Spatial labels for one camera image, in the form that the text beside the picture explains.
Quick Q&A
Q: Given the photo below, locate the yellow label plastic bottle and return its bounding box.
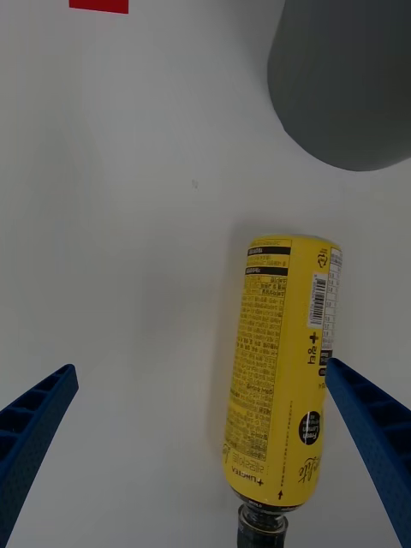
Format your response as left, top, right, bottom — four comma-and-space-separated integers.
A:
221, 234, 343, 548

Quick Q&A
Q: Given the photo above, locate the grey plastic waste bin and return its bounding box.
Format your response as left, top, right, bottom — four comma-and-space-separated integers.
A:
267, 0, 411, 172

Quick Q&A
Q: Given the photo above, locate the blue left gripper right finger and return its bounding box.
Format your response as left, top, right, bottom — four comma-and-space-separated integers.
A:
324, 357, 411, 548

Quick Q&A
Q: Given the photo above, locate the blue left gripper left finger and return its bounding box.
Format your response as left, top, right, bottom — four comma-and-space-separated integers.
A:
0, 363, 80, 548

